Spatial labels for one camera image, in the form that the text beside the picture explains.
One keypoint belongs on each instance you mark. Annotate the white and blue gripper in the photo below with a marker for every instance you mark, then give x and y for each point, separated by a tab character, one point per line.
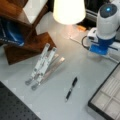
106	48

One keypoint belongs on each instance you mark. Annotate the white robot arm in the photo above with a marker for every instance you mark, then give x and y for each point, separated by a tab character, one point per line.
102	37

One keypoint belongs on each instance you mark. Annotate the orange block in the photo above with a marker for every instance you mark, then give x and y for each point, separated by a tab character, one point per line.
81	28

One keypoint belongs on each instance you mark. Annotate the black pen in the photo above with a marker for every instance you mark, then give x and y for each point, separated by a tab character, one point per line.
71	88

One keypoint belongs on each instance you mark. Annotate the metal ruler strip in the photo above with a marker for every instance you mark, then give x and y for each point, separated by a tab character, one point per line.
44	73

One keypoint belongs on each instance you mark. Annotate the white lamp shade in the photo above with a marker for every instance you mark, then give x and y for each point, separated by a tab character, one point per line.
69	12

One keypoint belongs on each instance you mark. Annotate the black lidded box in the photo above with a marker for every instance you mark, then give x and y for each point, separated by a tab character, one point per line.
106	100

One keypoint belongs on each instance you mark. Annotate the white label strip tool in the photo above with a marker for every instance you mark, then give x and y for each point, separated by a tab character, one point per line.
38	64

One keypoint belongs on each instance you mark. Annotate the blue book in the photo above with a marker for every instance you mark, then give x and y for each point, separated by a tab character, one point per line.
10	32

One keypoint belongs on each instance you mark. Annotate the wooden shelf stand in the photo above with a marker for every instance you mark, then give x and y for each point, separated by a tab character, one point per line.
26	14

